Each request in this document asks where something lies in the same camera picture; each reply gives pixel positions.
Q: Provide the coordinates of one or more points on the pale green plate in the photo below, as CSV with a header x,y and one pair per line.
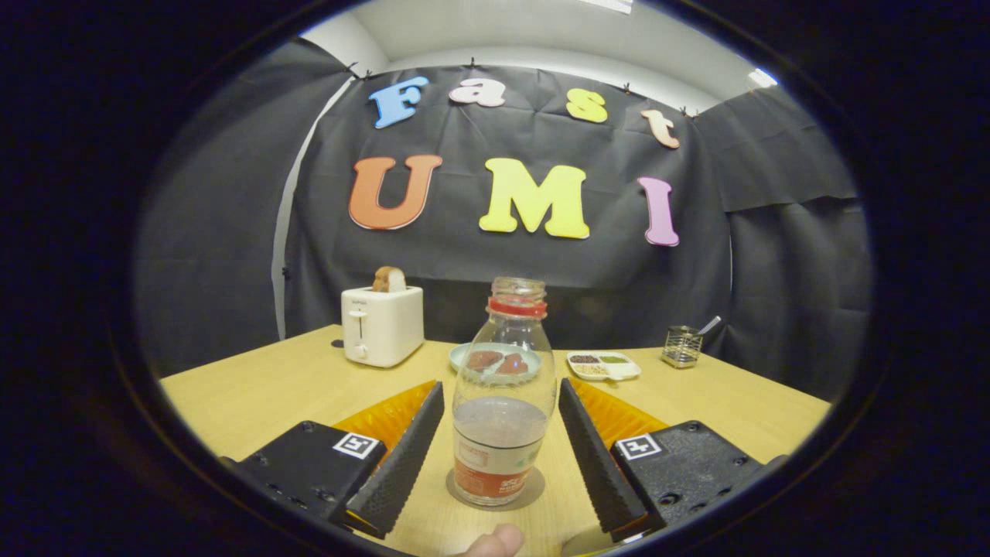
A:
x,y
456,356

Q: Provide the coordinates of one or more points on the long ceiling light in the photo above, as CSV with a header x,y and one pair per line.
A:
x,y
612,5

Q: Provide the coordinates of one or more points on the toasted bread slice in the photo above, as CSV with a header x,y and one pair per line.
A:
x,y
389,280

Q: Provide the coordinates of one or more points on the brown meat piece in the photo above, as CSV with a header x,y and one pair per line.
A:
x,y
513,364
484,360

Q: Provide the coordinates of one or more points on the wooden table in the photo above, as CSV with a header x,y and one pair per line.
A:
x,y
271,394

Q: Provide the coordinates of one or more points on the brown round coaster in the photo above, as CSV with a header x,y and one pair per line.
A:
x,y
537,486

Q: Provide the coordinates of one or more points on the white divided sauce dish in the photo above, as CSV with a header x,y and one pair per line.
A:
x,y
603,367

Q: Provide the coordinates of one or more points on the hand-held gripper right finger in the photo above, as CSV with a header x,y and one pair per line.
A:
x,y
599,464

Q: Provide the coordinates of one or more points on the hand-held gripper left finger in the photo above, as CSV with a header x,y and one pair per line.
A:
x,y
402,464

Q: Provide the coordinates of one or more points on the clear plastic juice bottle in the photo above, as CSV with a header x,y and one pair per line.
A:
x,y
503,371

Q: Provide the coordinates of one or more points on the white toaster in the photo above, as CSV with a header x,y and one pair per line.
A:
x,y
383,329

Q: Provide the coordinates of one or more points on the small ceiling light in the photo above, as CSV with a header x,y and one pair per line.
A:
x,y
762,78

